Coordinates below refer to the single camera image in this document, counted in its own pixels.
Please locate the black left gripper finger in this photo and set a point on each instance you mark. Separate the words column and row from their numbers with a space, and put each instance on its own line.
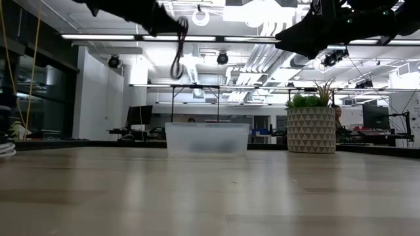
column 154, row 29
column 162, row 16

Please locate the person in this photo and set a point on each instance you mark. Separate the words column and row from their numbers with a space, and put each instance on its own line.
column 191, row 120
column 338, row 114

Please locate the blue storage bins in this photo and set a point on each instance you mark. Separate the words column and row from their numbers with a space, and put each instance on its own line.
column 260, row 131

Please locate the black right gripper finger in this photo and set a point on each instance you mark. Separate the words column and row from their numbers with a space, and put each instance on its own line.
column 302, row 34
column 311, row 49

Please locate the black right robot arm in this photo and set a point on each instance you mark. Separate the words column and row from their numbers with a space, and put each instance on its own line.
column 408, row 18

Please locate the black monitor on arm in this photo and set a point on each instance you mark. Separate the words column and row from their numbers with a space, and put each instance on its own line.
column 375, row 116

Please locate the black computer monitor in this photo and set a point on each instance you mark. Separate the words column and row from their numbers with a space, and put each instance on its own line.
column 139, row 115

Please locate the grey flat box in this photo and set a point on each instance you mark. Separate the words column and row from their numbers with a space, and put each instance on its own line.
column 50, row 134

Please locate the black round ceiling camera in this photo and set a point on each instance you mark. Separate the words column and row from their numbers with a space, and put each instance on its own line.
column 222, row 58
column 113, row 61

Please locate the pale spiky plant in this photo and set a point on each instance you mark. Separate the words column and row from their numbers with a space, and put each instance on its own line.
column 325, row 93

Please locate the triangle patterned planter pot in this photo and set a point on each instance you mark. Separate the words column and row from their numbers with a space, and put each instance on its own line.
column 311, row 131

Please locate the translucent plastic bin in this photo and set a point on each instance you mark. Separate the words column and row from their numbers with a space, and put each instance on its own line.
column 206, row 139

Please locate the green leafy plant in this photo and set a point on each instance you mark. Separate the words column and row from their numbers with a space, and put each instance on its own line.
column 303, row 101

